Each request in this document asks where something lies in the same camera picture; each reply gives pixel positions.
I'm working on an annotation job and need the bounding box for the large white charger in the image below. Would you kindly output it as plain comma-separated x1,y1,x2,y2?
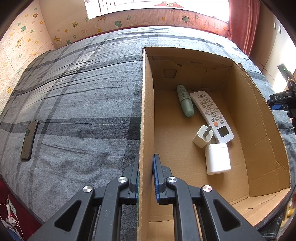
205,143,231,175

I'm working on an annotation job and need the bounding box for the white remote control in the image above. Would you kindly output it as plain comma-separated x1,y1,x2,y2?
190,91,234,143

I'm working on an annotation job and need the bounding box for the brown cardboard box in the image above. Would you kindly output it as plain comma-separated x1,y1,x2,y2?
137,47,291,240

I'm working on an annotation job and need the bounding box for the small white plug adapter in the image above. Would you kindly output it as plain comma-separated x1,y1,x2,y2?
193,125,214,148

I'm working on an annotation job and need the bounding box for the teal cosmetic tube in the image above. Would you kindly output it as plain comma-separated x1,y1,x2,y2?
177,84,194,117

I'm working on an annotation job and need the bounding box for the beige wardrobe cabinet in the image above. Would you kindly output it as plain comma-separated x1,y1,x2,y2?
250,4,295,92

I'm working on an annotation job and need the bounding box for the black smartphone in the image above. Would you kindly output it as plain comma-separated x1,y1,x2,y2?
21,120,39,161

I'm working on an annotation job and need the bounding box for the red curtain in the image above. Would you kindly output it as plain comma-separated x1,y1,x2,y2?
227,0,260,56

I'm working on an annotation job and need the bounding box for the grey plaid bed blanket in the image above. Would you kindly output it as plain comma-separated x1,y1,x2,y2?
0,26,296,241

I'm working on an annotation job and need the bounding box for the window with bars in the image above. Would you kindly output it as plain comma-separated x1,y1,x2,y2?
84,0,230,22

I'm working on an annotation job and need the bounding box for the white cable on floor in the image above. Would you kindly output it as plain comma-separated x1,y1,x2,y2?
0,199,24,240

